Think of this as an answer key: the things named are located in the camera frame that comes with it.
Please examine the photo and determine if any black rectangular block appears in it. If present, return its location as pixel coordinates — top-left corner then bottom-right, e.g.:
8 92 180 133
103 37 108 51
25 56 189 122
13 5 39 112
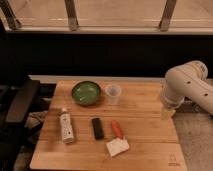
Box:
92 118 104 140

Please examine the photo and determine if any black office chair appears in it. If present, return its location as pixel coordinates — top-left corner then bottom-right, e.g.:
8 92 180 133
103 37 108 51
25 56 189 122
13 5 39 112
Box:
0 80 40 171

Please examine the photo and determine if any white squeeze bottle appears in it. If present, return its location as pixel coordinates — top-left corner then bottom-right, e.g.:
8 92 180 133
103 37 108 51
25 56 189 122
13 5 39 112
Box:
60 108 74 144

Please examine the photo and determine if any white folded cloth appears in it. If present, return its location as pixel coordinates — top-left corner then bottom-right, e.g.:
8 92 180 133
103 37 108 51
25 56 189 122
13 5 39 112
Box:
106 138 130 157

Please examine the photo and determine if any clear plastic cup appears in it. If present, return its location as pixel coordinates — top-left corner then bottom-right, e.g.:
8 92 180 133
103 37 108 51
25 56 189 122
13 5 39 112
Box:
105 84 122 105

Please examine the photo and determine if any green bowl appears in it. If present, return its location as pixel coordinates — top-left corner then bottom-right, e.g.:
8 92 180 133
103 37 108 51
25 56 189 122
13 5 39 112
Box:
71 81 101 106

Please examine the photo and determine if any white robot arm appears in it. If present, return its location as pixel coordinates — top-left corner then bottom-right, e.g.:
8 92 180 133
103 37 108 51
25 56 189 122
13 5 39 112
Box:
159 61 213 120

